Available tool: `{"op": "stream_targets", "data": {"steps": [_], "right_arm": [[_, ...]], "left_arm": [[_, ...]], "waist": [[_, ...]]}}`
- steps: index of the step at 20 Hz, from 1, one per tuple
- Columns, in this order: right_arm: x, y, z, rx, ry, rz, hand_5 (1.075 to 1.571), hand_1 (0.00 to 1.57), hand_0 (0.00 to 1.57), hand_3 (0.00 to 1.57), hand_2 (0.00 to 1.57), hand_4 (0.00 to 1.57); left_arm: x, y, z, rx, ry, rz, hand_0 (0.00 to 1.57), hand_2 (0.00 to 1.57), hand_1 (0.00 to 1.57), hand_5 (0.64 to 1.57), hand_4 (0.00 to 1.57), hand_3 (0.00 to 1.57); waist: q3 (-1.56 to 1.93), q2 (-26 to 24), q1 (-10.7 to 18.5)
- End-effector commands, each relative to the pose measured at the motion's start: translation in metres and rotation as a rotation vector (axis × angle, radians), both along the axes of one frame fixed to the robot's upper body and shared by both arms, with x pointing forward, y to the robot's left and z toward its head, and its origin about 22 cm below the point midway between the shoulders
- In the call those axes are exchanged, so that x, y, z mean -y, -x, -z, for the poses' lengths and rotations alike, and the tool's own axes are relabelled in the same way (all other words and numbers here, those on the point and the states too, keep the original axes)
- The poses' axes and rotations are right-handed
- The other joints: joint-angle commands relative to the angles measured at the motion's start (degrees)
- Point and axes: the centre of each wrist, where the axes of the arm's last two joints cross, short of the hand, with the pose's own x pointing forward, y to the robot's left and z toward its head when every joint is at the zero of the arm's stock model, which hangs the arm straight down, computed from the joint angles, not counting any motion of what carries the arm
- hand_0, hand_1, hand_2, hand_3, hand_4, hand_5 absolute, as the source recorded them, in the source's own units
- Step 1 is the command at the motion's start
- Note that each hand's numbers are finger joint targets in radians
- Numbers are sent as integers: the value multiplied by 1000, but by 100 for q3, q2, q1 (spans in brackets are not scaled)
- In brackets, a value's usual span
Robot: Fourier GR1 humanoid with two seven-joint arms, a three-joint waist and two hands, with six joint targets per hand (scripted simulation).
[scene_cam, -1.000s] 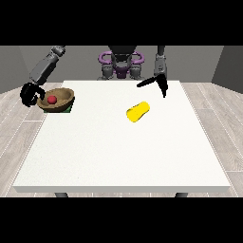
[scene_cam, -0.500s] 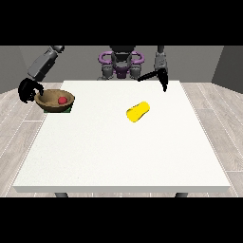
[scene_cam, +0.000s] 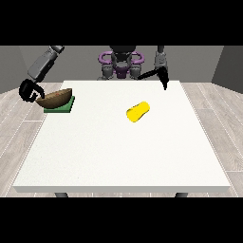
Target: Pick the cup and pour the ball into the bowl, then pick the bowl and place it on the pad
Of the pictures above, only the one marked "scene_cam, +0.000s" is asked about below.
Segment green square pad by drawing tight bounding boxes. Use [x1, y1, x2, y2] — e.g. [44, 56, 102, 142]
[43, 95, 76, 114]

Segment grey robot trunk purple rings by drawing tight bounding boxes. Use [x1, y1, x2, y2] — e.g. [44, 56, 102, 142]
[96, 46, 146, 82]

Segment brown wooden bowl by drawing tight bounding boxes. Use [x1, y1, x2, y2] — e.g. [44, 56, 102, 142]
[35, 87, 74, 109]

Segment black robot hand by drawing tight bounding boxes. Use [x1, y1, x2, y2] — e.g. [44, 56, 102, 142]
[137, 65, 169, 91]
[18, 78, 46, 103]

